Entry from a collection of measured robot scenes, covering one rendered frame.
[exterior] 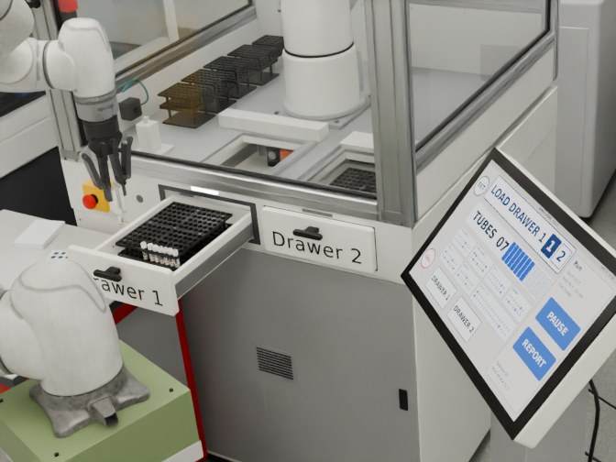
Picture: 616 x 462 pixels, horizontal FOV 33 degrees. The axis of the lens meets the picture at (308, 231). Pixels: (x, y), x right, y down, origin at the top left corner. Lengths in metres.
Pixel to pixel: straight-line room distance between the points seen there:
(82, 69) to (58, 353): 0.65
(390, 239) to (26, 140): 1.31
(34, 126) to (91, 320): 1.42
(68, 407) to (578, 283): 0.91
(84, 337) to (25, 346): 0.10
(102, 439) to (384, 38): 0.93
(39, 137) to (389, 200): 1.33
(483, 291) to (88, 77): 0.94
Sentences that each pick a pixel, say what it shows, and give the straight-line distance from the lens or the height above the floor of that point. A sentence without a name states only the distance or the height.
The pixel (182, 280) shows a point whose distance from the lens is 2.26.
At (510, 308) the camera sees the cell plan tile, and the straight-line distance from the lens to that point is 1.72.
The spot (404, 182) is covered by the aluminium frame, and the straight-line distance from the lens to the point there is 2.16.
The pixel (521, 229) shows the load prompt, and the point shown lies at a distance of 1.79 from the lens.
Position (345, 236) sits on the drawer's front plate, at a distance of 2.28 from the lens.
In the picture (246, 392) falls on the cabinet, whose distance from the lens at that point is 2.78.
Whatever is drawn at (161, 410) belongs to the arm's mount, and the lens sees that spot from 1.89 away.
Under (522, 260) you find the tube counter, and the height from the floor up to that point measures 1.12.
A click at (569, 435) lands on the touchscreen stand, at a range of 1.93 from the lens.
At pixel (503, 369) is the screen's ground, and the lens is 1.68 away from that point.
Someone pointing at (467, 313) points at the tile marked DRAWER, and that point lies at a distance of 1.80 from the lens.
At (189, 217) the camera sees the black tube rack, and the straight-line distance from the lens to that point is 2.45.
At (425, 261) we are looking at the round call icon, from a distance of 1.96.
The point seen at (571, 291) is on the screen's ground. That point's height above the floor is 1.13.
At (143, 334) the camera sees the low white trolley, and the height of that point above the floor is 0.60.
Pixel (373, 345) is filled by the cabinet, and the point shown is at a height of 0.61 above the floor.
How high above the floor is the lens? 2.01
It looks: 29 degrees down
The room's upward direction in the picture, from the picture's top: 6 degrees counter-clockwise
